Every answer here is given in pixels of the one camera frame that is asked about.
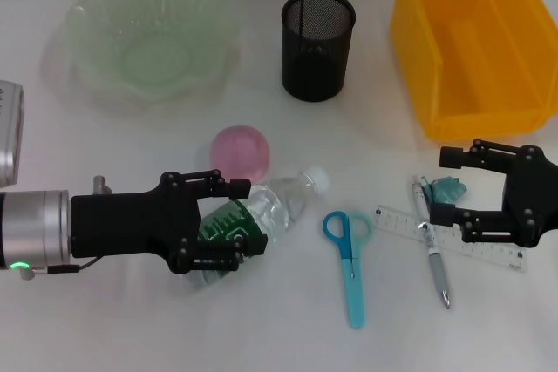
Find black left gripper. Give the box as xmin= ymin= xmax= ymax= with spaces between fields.
xmin=70 ymin=168 xmax=269 ymax=276

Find yellow plastic bin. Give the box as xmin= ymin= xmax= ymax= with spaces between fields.
xmin=389 ymin=0 xmax=558 ymax=142

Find clear grey ballpoint pen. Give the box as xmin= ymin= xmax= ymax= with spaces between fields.
xmin=411 ymin=174 xmax=453 ymax=310

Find clear green-label water bottle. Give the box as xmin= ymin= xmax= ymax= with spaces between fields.
xmin=185 ymin=166 xmax=330 ymax=290

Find green glass fruit bowl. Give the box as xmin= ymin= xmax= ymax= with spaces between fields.
xmin=56 ymin=0 xmax=240 ymax=107

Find blue and teal scissors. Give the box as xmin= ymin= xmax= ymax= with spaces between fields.
xmin=322 ymin=210 xmax=376 ymax=330

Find clear plastic ruler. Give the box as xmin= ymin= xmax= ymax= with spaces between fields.
xmin=372 ymin=204 xmax=528 ymax=274

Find teal plastic wrapper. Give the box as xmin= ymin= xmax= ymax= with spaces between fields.
xmin=421 ymin=175 xmax=470 ymax=206

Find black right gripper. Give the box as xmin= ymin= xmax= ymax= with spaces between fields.
xmin=429 ymin=138 xmax=558 ymax=248

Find left gripper cable with plug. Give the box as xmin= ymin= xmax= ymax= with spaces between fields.
xmin=19 ymin=256 xmax=105 ymax=281

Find black mesh pen holder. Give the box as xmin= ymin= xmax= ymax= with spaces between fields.
xmin=281 ymin=0 xmax=357 ymax=103

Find pink peach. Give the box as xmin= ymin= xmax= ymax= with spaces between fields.
xmin=210 ymin=125 xmax=271 ymax=184

